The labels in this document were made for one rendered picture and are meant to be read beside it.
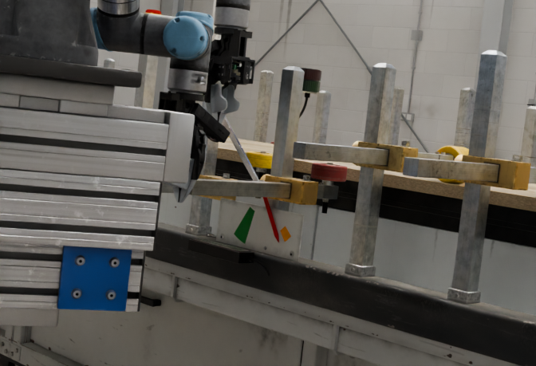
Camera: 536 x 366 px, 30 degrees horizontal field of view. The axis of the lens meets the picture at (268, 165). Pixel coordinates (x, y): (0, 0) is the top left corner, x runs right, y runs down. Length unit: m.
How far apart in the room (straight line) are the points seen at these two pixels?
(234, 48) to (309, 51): 8.95
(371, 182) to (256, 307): 0.44
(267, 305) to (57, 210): 1.06
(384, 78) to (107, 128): 0.87
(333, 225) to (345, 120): 8.38
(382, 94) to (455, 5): 8.20
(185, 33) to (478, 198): 0.61
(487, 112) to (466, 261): 0.28
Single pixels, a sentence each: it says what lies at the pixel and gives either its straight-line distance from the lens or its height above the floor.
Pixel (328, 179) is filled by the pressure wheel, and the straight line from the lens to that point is 2.22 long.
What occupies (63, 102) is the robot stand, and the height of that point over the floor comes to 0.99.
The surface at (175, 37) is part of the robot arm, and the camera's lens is 1.79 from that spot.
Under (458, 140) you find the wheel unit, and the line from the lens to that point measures 3.21.
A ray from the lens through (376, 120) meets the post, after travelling 2.01.
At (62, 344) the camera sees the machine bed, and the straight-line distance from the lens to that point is 3.28.
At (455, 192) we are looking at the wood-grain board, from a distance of 2.14.
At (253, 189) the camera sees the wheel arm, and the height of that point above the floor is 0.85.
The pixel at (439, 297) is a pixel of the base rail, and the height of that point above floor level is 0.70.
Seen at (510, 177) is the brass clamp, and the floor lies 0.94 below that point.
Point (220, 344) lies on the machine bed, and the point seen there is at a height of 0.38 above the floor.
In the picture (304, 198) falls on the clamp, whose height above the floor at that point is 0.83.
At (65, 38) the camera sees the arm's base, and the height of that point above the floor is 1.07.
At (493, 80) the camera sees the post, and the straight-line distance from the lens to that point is 1.87.
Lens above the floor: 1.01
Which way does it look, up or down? 3 degrees down
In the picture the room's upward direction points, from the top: 7 degrees clockwise
